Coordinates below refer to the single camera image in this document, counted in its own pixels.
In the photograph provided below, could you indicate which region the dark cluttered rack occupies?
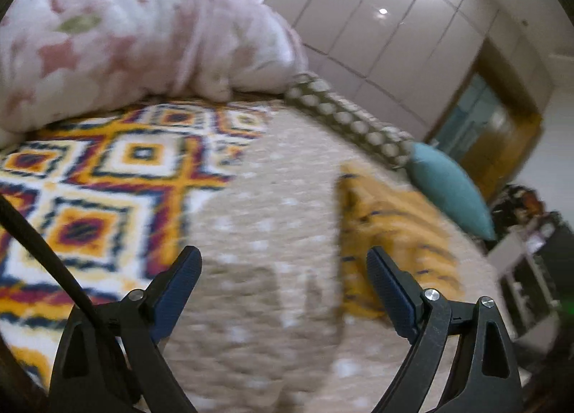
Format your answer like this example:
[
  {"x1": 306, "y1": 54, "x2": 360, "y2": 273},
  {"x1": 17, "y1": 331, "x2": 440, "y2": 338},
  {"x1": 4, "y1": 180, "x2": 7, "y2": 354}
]
[{"x1": 492, "y1": 183, "x2": 557, "y2": 236}]

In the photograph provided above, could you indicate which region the pink floral duvet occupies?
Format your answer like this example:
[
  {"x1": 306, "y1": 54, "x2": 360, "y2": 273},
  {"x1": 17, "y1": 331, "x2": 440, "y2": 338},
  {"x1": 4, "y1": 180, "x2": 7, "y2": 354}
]
[{"x1": 0, "y1": 0, "x2": 311, "y2": 147}]

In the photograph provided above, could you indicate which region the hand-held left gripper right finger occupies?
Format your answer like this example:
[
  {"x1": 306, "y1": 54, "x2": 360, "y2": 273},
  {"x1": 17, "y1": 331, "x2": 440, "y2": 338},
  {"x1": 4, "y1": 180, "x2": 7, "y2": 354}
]
[{"x1": 365, "y1": 246, "x2": 523, "y2": 413}]

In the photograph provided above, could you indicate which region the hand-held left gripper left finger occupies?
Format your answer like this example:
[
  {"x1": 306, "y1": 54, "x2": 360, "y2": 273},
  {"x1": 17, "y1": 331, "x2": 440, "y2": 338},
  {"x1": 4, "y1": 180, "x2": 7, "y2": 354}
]
[{"x1": 47, "y1": 246, "x2": 203, "y2": 413}]

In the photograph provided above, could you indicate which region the white wardrobe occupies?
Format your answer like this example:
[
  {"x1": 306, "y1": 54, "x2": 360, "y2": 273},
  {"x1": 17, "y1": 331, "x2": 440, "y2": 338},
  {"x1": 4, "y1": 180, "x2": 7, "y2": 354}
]
[{"x1": 264, "y1": 0, "x2": 544, "y2": 145}]

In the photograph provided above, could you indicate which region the beige dotted bedspread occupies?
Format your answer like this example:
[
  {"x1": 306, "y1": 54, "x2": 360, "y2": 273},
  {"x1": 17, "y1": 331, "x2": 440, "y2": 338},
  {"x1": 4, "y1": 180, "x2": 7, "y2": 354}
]
[{"x1": 148, "y1": 103, "x2": 509, "y2": 413}]

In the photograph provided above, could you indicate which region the diamond patterned blanket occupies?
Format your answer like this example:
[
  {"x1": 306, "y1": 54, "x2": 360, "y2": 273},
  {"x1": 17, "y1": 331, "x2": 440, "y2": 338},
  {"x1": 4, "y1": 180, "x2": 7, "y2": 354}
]
[{"x1": 0, "y1": 101, "x2": 275, "y2": 392}]

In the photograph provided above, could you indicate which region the white shelf unit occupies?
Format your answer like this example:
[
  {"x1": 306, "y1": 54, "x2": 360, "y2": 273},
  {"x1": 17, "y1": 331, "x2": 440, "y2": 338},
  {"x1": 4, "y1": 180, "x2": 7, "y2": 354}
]
[{"x1": 486, "y1": 216, "x2": 562, "y2": 338}]

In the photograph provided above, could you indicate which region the black cable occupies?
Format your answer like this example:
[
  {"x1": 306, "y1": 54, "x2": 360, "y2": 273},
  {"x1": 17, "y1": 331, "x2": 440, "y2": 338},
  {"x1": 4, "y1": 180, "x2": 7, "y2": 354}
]
[{"x1": 0, "y1": 194, "x2": 137, "y2": 413}]

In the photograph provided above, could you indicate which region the yellow striped sweater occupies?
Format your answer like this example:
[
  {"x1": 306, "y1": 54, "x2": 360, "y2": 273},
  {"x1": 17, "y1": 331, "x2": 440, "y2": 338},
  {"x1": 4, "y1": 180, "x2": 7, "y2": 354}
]
[{"x1": 336, "y1": 162, "x2": 464, "y2": 320}]

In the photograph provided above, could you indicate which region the yellow wooden door frame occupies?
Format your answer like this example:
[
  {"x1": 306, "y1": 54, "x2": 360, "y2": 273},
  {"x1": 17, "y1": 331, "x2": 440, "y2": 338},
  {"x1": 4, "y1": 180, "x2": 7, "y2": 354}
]
[{"x1": 428, "y1": 72, "x2": 544, "y2": 201}]

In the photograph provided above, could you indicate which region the polka dot bolster pillow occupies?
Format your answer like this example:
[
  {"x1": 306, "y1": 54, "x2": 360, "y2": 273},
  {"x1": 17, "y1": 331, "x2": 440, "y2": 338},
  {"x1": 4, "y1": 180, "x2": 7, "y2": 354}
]
[{"x1": 284, "y1": 72, "x2": 416, "y2": 170}]

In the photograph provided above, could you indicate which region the teal ribbed pillow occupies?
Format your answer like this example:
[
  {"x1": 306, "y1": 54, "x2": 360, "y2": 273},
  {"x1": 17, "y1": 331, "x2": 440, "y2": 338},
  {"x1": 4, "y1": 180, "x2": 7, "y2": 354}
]
[{"x1": 406, "y1": 141, "x2": 498, "y2": 241}]

